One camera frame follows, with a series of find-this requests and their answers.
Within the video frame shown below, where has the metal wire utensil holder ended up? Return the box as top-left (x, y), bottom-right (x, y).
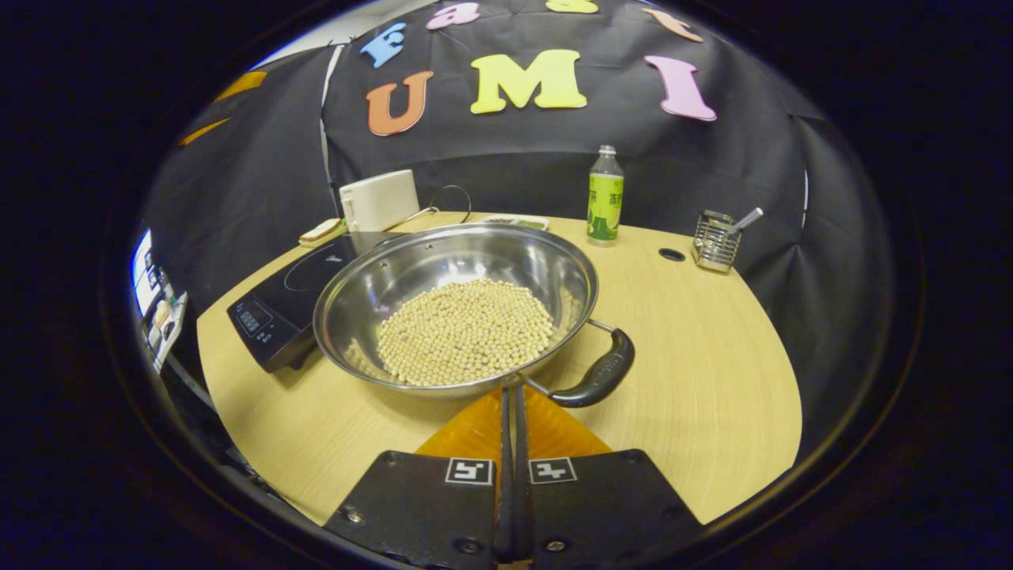
top-left (692, 210), bottom-right (742, 274)

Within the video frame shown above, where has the bread slice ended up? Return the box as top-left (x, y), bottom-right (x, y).
top-left (299, 218), bottom-right (347, 248)

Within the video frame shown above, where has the black power cable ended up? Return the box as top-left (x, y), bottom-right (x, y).
top-left (408, 184), bottom-right (473, 225)

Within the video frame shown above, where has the black induction cooktop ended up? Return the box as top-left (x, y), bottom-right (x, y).
top-left (227, 231), bottom-right (404, 374)

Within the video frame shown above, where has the computer monitor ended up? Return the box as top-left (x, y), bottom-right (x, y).
top-left (131, 228), bottom-right (188, 373)

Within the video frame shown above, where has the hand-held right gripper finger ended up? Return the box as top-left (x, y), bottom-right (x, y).
top-left (323, 388), bottom-right (514, 567)
top-left (514, 386), bottom-right (705, 564)

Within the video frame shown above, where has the white divided tray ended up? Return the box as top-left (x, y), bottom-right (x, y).
top-left (479, 214), bottom-right (549, 232)

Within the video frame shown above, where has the white toaster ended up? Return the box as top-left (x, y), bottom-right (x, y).
top-left (339, 169), bottom-right (421, 233)

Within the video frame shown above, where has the stainless steel pot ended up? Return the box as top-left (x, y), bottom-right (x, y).
top-left (313, 222), bottom-right (636, 409)

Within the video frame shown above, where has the pile of soybeans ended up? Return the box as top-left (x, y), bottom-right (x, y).
top-left (376, 277), bottom-right (555, 387)

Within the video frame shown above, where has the green label drink bottle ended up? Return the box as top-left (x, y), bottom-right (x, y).
top-left (586, 145), bottom-right (624, 245)

